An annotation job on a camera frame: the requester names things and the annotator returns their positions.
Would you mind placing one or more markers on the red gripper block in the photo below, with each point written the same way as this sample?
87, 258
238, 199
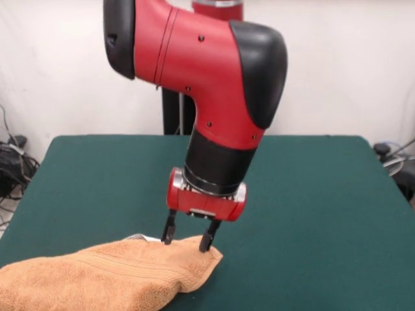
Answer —
204, 205

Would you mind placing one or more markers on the orange-brown terry towel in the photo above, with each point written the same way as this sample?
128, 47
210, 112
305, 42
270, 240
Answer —
113, 275

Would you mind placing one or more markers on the red robot base column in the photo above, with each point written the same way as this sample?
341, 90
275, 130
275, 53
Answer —
220, 8

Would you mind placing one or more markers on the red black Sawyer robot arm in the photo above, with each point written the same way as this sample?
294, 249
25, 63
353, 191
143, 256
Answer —
201, 64

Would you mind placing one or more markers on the dark green table cloth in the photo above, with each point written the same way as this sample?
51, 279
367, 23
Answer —
308, 259

